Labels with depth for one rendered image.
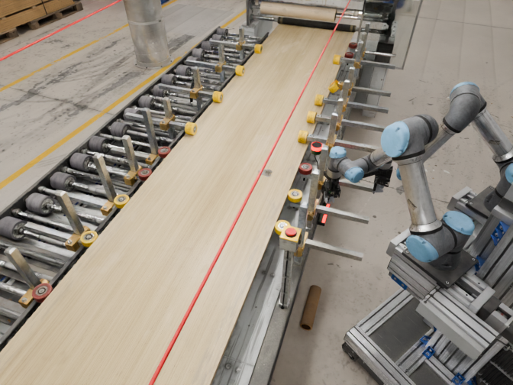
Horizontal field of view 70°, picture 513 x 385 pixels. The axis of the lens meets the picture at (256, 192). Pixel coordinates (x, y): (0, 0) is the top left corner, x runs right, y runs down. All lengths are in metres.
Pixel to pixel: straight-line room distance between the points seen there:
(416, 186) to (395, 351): 1.22
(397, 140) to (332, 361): 1.56
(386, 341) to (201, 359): 1.25
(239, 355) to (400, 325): 1.09
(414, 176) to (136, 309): 1.22
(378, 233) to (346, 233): 0.26
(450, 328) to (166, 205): 1.43
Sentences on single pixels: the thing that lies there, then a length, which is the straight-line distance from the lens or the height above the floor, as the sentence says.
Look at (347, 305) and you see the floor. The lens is 2.74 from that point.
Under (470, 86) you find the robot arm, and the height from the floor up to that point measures 1.54.
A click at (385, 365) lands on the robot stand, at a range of 2.35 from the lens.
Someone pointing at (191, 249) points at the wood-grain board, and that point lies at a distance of 1.82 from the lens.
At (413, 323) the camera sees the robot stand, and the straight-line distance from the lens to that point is 2.55.
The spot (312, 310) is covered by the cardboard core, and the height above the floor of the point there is 0.08.
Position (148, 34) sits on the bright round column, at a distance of 5.60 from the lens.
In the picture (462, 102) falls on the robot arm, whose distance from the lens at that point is 1.82.
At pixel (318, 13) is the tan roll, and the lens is 4.23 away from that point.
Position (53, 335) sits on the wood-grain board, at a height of 0.90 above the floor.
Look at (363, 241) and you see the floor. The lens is 3.10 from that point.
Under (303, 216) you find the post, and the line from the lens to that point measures 1.71.
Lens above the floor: 2.31
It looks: 43 degrees down
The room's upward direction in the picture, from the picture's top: straight up
